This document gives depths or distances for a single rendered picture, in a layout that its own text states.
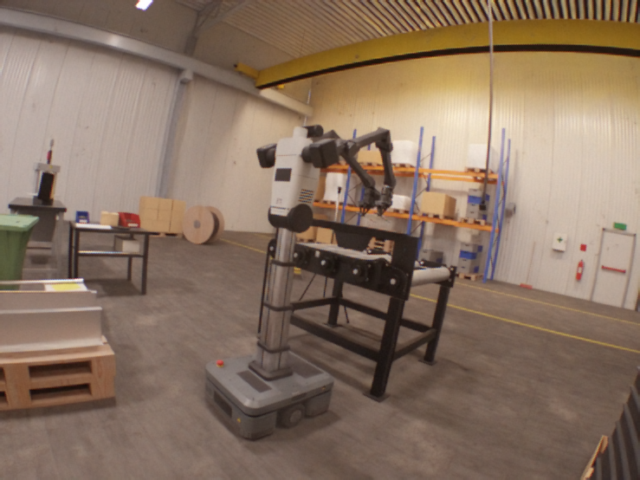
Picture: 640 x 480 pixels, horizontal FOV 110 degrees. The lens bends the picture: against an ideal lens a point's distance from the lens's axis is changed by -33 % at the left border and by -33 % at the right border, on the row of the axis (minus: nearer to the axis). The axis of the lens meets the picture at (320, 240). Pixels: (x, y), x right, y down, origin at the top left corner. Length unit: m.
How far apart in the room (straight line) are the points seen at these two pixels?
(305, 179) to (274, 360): 1.00
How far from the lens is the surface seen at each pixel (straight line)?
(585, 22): 9.05
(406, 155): 11.10
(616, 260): 11.08
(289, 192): 1.70
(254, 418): 1.77
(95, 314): 2.12
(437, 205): 10.33
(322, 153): 1.58
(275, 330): 1.85
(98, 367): 2.06
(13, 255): 2.83
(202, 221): 8.77
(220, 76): 13.14
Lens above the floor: 1.21
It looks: 5 degrees down
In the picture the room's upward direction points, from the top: 8 degrees clockwise
